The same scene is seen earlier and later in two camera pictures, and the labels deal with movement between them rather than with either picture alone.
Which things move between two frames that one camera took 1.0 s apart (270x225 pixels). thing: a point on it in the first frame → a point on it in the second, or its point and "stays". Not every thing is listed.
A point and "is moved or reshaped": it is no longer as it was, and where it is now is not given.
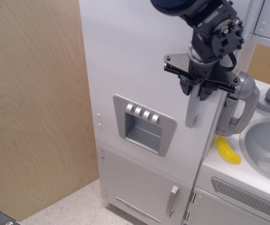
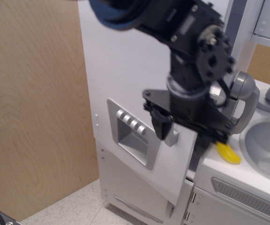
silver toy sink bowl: x=262 y=149 stays
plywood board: x=40 y=138 stays
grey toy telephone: x=229 y=124 stays
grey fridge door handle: x=193 y=106 is moved or reshaped
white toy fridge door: x=141 y=109 is moved or reshaped
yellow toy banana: x=226 y=152 stays
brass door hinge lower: x=187 y=215 stays
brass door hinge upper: x=193 y=197 stays
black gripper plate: x=213 y=74 → x=198 y=113
